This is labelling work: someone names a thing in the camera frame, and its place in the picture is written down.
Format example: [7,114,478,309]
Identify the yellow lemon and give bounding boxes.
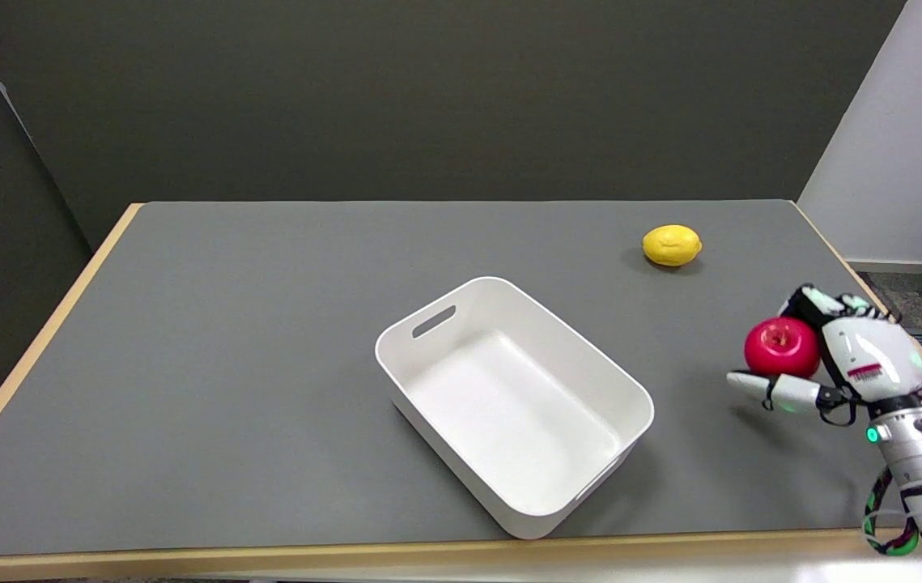
[642,224,703,267]

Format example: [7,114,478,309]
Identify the red apple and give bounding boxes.
[744,317,822,380]

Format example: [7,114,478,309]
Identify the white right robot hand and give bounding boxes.
[726,283,922,427]

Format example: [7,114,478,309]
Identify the white plastic bin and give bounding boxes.
[375,276,656,540]

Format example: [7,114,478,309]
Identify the green black braided cable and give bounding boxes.
[863,465,922,558]

